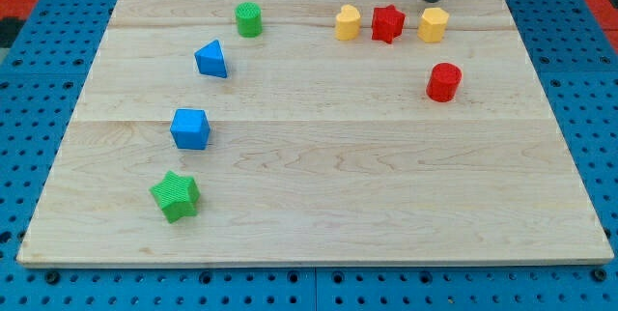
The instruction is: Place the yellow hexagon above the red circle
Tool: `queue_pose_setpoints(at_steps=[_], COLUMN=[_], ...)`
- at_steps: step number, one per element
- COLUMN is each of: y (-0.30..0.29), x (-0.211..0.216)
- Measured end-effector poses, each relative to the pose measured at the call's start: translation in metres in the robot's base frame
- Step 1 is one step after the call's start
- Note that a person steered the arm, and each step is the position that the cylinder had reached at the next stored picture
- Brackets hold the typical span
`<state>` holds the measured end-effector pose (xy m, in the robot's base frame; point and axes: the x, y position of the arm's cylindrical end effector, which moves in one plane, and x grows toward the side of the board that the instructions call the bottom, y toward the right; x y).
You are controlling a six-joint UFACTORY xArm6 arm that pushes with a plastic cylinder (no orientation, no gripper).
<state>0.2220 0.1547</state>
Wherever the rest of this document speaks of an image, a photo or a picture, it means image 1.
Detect yellow hexagon block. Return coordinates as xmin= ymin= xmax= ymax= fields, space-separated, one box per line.
xmin=417 ymin=7 xmax=450 ymax=43

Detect wooden board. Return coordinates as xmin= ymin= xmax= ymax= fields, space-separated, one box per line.
xmin=17 ymin=0 xmax=613 ymax=269

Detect blue cube block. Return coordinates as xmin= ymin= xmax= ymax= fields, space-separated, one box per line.
xmin=170 ymin=108 xmax=211 ymax=150

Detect yellow heart block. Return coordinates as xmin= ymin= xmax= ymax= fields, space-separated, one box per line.
xmin=335 ymin=4 xmax=361 ymax=41

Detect blue triangle block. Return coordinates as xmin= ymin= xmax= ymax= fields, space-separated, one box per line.
xmin=194 ymin=40 xmax=228 ymax=78

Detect green cylinder block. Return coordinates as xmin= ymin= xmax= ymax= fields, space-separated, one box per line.
xmin=235 ymin=2 xmax=263 ymax=38

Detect red star block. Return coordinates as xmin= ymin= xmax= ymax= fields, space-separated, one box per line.
xmin=372 ymin=5 xmax=406 ymax=44

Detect red cylinder block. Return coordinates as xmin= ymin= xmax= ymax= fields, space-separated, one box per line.
xmin=426 ymin=63 xmax=463 ymax=102

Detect green star block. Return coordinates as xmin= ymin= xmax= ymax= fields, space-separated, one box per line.
xmin=150 ymin=171 xmax=200 ymax=223

